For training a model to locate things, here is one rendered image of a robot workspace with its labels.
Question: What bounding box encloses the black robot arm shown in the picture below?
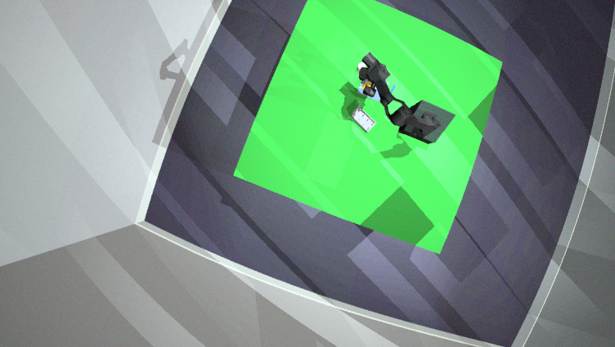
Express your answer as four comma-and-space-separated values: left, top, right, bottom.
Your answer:
358, 52, 441, 136

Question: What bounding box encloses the light blue flat mat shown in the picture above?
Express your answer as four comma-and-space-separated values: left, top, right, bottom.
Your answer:
357, 79, 380, 103

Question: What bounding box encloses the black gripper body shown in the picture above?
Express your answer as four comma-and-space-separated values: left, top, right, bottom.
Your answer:
362, 82, 376, 98

